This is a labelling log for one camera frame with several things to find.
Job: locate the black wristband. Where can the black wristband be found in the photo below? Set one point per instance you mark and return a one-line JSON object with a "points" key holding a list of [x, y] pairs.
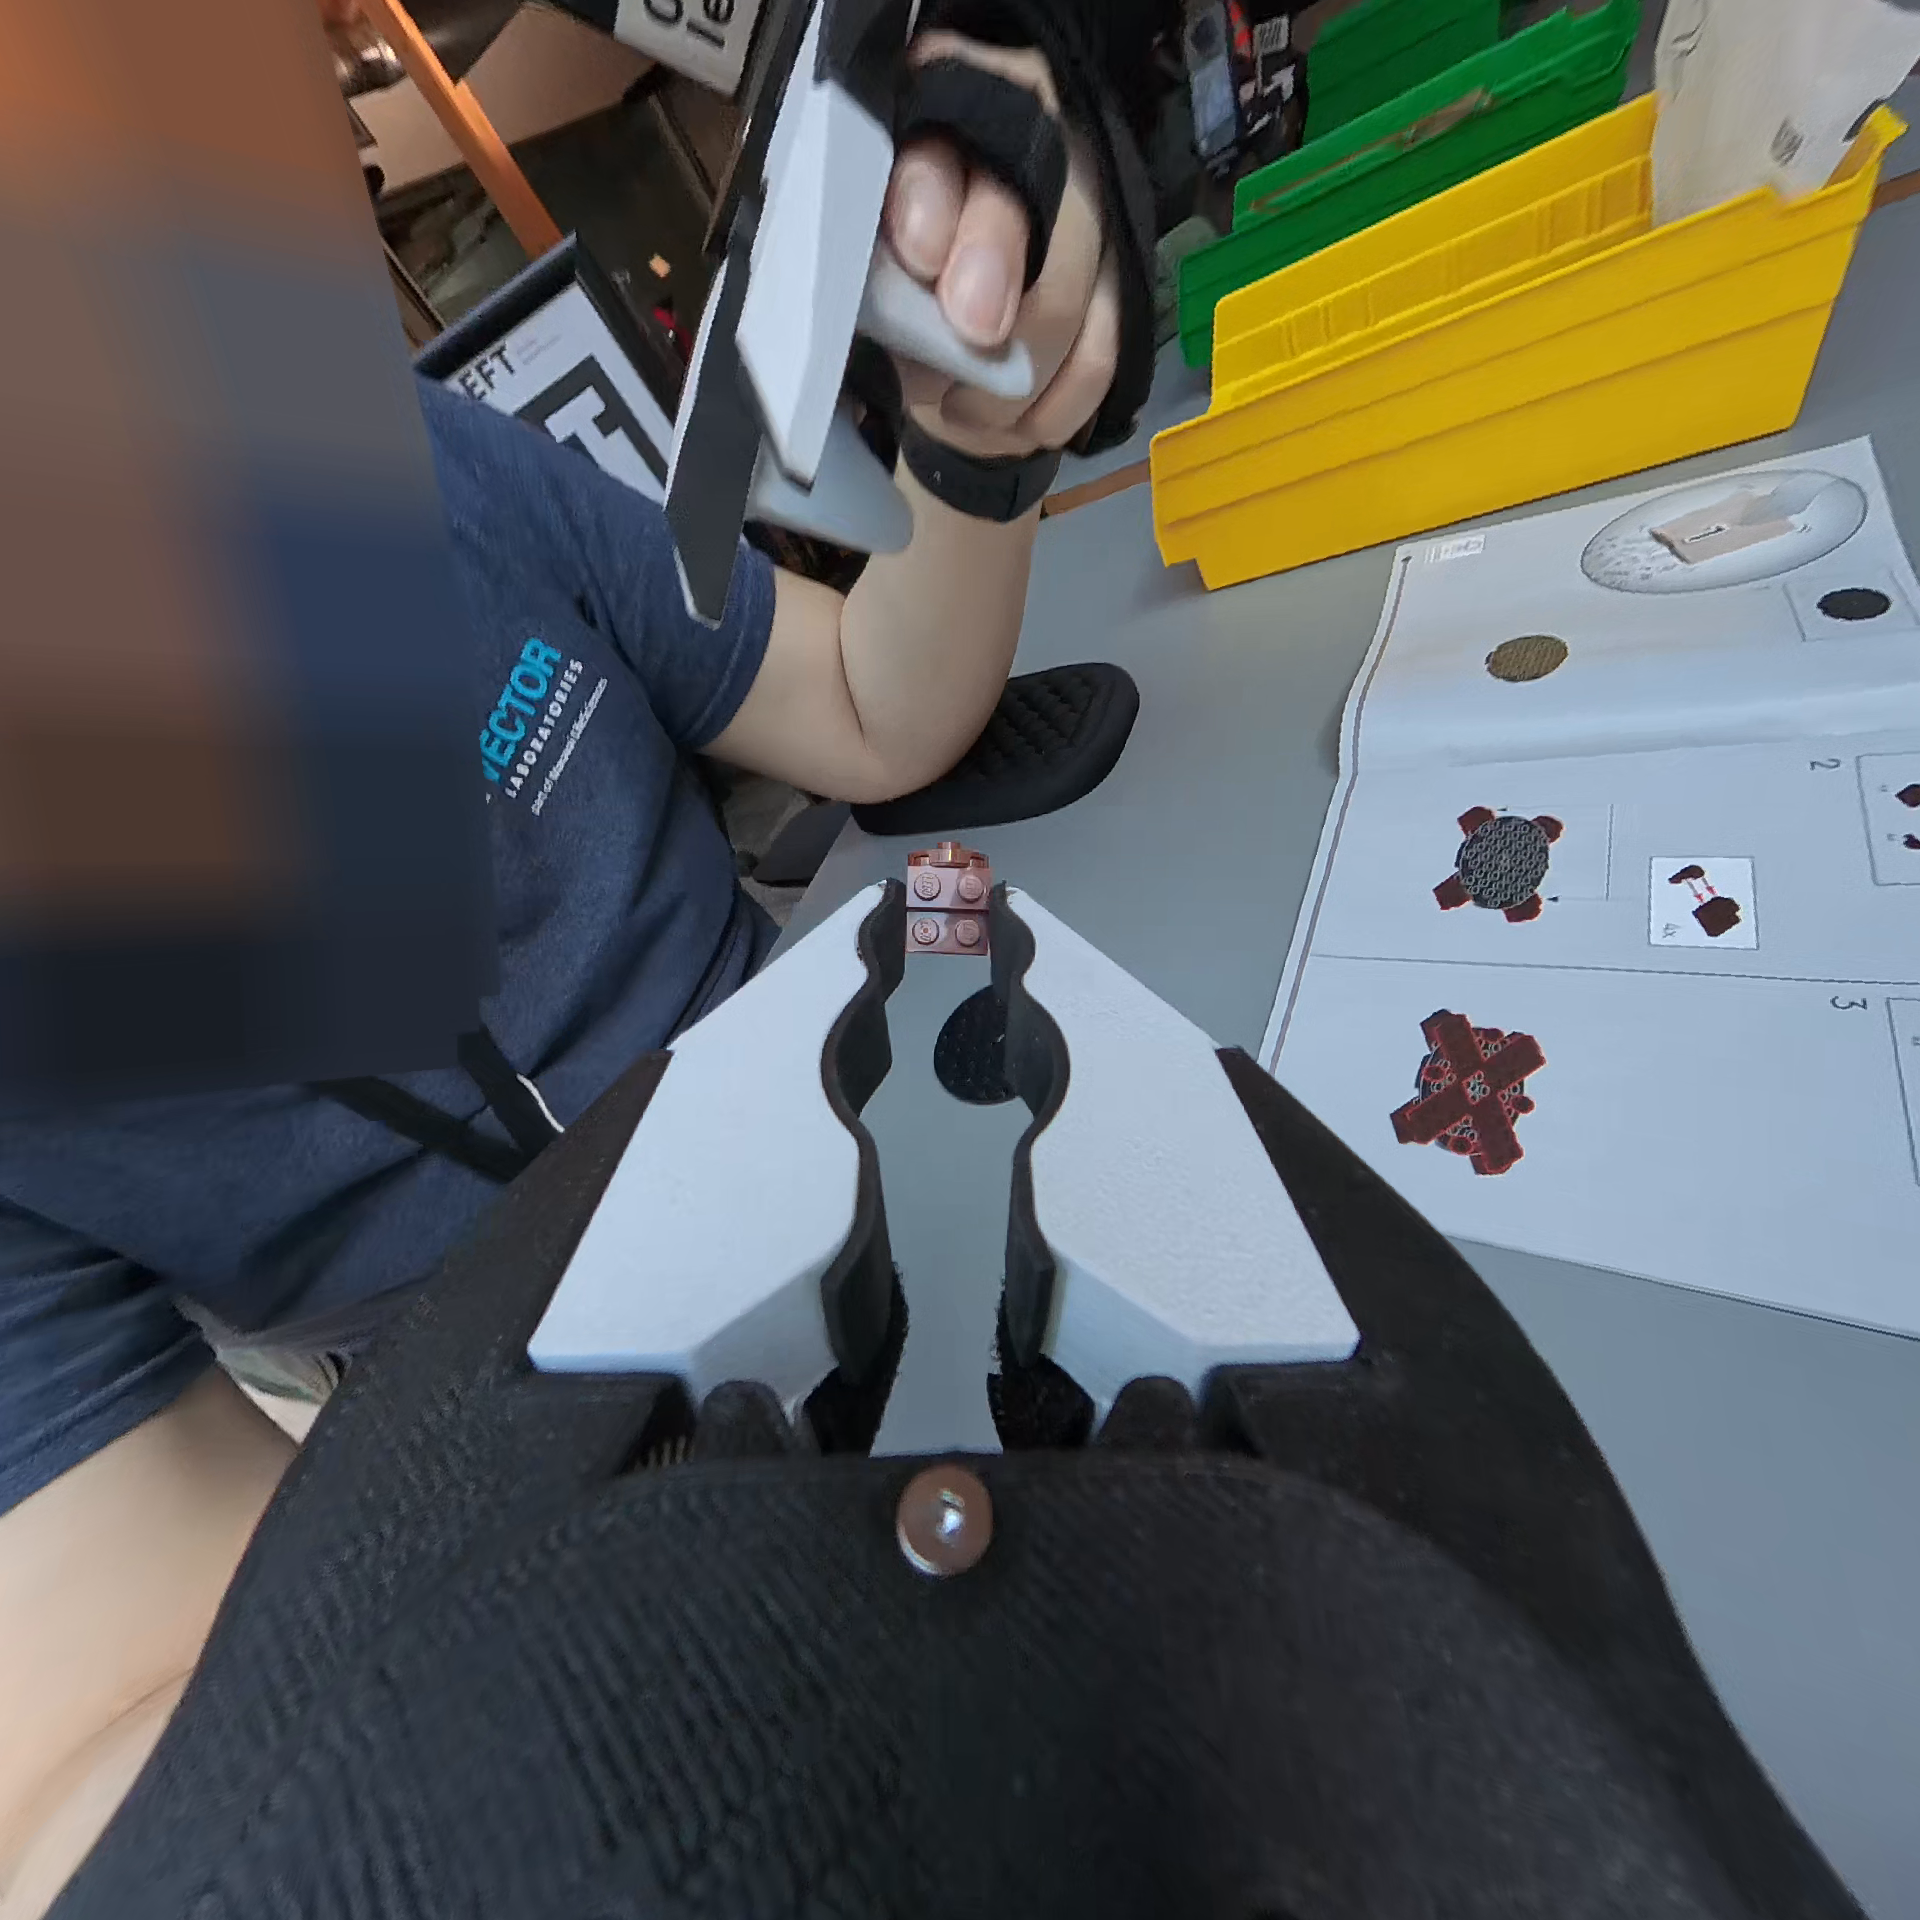
{"points": [[976, 482]]}

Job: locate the person's left forearm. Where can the person's left forearm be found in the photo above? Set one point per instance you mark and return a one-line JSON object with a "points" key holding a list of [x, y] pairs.
{"points": [[914, 661]]}

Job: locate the pale paper bag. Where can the pale paper bag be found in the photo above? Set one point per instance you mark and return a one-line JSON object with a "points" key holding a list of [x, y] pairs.
{"points": [[1742, 89]]}

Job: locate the person's navy shirt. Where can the person's navy shirt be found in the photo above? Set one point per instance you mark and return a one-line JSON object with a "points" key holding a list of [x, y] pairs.
{"points": [[631, 929]]}

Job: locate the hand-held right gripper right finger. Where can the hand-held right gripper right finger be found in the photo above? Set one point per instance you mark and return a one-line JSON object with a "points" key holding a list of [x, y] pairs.
{"points": [[1171, 1201]]}

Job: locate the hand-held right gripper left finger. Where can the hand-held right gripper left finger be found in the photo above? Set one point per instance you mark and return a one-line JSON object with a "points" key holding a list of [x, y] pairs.
{"points": [[720, 1170]]}

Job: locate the brown bracket brick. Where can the brown bracket brick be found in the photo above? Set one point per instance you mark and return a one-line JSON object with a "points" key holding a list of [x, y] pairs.
{"points": [[946, 929]]}

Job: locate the grey desk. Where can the grey desk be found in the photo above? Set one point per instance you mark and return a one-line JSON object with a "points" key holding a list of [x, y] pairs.
{"points": [[1200, 718]]}

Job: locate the yellow plastic bin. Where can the yellow plastic bin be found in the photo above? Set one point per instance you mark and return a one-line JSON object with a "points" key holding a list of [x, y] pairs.
{"points": [[1501, 433], [1426, 254]]}

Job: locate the person's bare leg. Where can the person's bare leg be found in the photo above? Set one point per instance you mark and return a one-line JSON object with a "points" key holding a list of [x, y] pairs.
{"points": [[103, 1646]]}

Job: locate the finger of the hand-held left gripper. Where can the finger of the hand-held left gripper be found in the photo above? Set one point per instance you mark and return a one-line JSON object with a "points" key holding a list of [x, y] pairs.
{"points": [[825, 272], [709, 451]]}

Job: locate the wooden table leg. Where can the wooden table leg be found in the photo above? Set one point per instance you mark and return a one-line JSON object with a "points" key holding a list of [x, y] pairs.
{"points": [[451, 102]]}

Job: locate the person's left hand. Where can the person's left hand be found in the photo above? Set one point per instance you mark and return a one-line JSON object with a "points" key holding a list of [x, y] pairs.
{"points": [[976, 242]]}

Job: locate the black round studded plate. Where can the black round studded plate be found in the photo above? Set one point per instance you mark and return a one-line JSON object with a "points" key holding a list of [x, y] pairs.
{"points": [[973, 1049]]}

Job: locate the white instruction booklet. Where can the white instruction booklet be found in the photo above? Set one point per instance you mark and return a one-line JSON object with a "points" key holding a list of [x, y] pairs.
{"points": [[1576, 1049]]}

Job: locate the green plastic bin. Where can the green plastic bin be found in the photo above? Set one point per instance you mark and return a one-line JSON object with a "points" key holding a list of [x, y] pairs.
{"points": [[1395, 47], [1349, 210]]}

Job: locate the black framed white sign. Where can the black framed white sign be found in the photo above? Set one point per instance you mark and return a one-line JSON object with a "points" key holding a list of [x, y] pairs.
{"points": [[566, 375]]}

